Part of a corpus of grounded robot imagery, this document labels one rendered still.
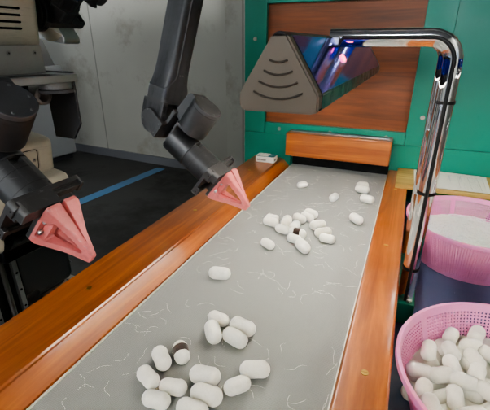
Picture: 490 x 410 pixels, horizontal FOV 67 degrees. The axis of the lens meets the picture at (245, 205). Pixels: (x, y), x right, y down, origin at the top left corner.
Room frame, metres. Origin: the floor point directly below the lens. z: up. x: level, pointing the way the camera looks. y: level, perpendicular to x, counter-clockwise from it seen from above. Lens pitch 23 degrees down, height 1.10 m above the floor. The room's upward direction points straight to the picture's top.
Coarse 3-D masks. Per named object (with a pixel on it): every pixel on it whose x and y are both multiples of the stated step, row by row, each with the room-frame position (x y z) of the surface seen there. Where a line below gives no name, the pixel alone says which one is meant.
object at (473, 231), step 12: (432, 216) 0.80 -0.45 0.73; (444, 216) 0.79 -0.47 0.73; (456, 216) 0.79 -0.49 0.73; (468, 216) 0.79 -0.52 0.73; (432, 228) 0.73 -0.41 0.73; (444, 228) 0.73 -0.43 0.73; (456, 228) 0.72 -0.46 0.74; (468, 228) 0.72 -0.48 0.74; (480, 228) 0.72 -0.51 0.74; (456, 240) 0.67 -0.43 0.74; (468, 240) 0.67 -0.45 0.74; (480, 240) 0.67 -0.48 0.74
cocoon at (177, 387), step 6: (168, 378) 0.31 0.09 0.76; (174, 378) 0.31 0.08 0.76; (162, 384) 0.30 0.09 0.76; (168, 384) 0.30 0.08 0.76; (174, 384) 0.30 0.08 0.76; (180, 384) 0.30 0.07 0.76; (186, 384) 0.30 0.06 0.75; (162, 390) 0.30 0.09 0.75; (168, 390) 0.30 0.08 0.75; (174, 390) 0.30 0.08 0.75; (180, 390) 0.30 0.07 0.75; (180, 396) 0.30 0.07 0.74
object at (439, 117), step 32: (352, 32) 0.56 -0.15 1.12; (384, 32) 0.54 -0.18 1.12; (416, 32) 0.53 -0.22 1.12; (448, 32) 0.52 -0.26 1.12; (448, 64) 0.51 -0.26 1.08; (448, 96) 0.50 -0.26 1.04; (448, 128) 0.51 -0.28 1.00; (416, 192) 0.65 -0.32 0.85; (416, 224) 0.51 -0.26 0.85; (416, 256) 0.50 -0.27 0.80
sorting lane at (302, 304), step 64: (320, 192) 0.93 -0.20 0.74; (192, 256) 0.60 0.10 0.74; (256, 256) 0.60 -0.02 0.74; (320, 256) 0.60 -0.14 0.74; (128, 320) 0.43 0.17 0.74; (192, 320) 0.43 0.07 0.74; (256, 320) 0.43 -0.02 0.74; (320, 320) 0.43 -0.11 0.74; (64, 384) 0.32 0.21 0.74; (128, 384) 0.32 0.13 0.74; (192, 384) 0.32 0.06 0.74; (256, 384) 0.32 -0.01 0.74; (320, 384) 0.32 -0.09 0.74
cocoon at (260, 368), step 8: (248, 360) 0.33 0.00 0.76; (256, 360) 0.33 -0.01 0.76; (264, 360) 0.33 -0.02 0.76; (240, 368) 0.33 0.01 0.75; (248, 368) 0.32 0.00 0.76; (256, 368) 0.32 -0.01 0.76; (264, 368) 0.32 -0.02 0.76; (248, 376) 0.32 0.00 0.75; (256, 376) 0.32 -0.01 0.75; (264, 376) 0.32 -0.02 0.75
